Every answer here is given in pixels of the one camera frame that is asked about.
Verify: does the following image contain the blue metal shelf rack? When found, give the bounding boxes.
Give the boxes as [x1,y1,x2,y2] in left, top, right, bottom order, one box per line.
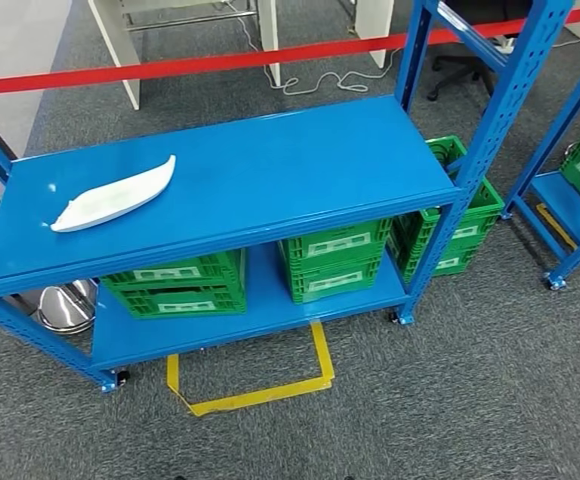
[0,0,576,394]
[500,39,580,293]

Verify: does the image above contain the white curved plastic part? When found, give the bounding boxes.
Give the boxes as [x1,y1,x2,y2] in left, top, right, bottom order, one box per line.
[49,154,177,234]

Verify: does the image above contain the yellow tape square outline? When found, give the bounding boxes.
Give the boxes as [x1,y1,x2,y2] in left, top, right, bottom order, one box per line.
[166,321,336,419]

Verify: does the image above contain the red barrier belt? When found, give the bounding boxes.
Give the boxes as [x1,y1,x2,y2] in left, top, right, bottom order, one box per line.
[0,5,580,97]

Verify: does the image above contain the black office chair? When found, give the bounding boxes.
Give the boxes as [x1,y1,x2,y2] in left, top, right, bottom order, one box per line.
[426,0,534,102]

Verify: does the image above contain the chrome barrier stanchion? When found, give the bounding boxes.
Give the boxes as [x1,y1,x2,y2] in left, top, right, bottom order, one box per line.
[37,279,98,336]

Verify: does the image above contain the yellow tape floor line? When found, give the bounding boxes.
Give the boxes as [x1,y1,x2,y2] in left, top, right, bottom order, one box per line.
[535,201,580,295]

